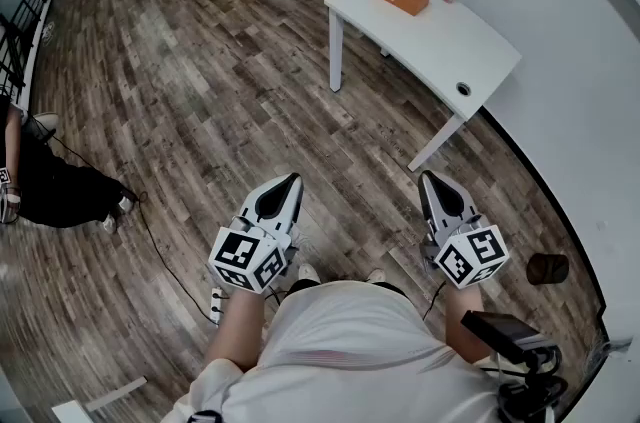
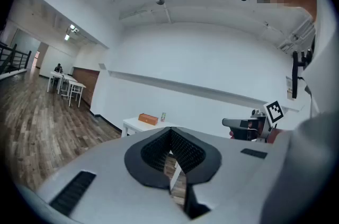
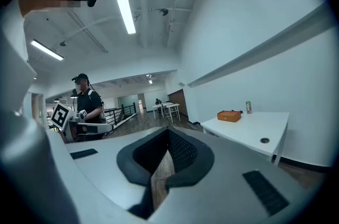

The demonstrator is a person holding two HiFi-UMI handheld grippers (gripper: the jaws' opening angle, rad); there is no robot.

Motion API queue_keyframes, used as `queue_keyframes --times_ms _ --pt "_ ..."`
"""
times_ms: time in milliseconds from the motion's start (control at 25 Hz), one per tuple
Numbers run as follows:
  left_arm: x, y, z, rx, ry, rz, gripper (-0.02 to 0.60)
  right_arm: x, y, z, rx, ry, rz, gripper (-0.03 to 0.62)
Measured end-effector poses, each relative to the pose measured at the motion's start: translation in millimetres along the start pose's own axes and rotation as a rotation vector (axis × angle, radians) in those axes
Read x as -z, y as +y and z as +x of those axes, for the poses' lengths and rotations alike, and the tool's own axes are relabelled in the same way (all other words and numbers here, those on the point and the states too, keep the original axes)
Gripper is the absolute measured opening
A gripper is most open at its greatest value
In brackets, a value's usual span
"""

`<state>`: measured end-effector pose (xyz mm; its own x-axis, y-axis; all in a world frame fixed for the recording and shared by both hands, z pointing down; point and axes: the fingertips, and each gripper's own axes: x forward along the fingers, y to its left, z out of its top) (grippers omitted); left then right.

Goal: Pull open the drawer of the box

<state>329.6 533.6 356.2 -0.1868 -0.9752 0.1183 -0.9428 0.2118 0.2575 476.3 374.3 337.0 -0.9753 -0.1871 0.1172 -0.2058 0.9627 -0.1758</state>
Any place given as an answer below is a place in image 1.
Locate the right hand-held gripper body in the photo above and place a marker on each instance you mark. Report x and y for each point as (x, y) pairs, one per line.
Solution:
(470, 256)

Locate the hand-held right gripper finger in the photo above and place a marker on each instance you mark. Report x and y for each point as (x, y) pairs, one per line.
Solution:
(426, 203)
(462, 203)

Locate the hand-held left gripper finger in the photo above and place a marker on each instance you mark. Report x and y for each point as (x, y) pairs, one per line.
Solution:
(298, 203)
(260, 191)

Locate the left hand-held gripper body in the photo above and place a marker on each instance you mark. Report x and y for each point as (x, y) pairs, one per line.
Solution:
(235, 253)

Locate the person's right forearm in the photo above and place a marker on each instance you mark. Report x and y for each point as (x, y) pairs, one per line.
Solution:
(465, 326)

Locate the person's left forearm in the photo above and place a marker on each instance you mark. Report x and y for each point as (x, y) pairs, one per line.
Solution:
(237, 326)

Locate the white power strip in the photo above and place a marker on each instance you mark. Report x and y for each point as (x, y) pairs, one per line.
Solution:
(216, 306)

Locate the person's left shoe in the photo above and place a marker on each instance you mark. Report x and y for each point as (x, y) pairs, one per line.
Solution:
(309, 272)

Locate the person's shoe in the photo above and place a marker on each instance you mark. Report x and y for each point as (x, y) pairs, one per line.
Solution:
(309, 272)
(376, 275)

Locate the black mesh wastebasket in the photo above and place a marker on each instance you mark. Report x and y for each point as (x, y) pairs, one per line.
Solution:
(547, 269)

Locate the person's right shoe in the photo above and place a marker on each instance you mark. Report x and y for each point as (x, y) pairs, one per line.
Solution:
(376, 275)

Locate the black chest-mounted device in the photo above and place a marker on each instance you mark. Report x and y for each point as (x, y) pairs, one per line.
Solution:
(520, 356)

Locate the white desk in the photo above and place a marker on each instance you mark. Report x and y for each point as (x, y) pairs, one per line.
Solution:
(430, 46)

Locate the person's white shirt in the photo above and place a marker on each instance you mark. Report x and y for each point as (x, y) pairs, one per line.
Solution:
(350, 361)

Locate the white flat board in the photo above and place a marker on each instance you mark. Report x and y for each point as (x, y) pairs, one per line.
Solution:
(95, 403)

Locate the black stair railing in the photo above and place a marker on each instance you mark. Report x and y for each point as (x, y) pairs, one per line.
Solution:
(20, 36)

